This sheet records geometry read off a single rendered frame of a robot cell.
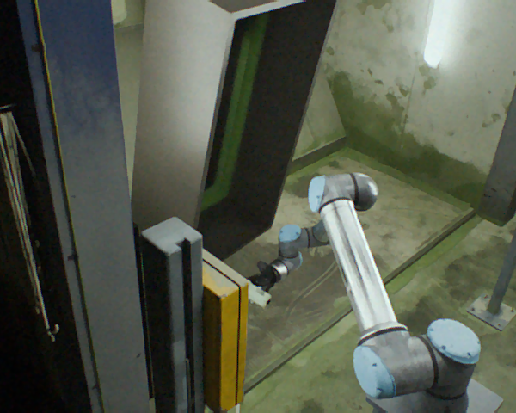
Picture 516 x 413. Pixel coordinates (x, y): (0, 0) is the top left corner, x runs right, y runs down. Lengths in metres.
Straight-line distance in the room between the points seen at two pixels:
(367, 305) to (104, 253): 0.78
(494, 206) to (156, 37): 2.64
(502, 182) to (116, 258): 2.91
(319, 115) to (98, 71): 3.19
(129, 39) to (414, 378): 2.52
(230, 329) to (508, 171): 3.14
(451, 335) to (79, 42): 1.23
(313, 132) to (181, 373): 3.42
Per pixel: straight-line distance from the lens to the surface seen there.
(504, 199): 3.91
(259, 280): 2.38
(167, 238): 0.72
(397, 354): 1.65
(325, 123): 4.27
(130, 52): 3.47
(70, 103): 1.15
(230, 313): 0.81
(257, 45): 2.47
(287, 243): 2.42
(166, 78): 1.98
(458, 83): 3.81
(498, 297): 3.20
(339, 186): 1.90
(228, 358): 0.87
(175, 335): 0.80
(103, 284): 1.40
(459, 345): 1.71
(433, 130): 3.98
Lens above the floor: 2.07
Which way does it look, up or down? 34 degrees down
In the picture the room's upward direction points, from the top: 3 degrees clockwise
